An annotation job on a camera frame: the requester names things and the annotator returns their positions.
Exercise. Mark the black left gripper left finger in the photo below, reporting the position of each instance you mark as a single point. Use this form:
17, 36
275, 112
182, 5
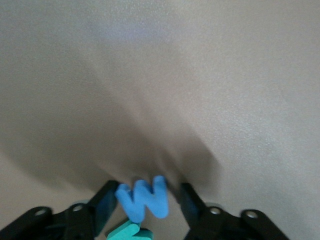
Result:
75, 220

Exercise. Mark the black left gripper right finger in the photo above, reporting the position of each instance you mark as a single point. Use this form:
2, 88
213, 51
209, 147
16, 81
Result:
212, 225

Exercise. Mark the blue foam letter W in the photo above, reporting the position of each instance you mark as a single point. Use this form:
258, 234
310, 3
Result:
145, 202

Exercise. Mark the teal foam letter R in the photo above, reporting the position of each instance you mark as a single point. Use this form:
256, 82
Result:
125, 231

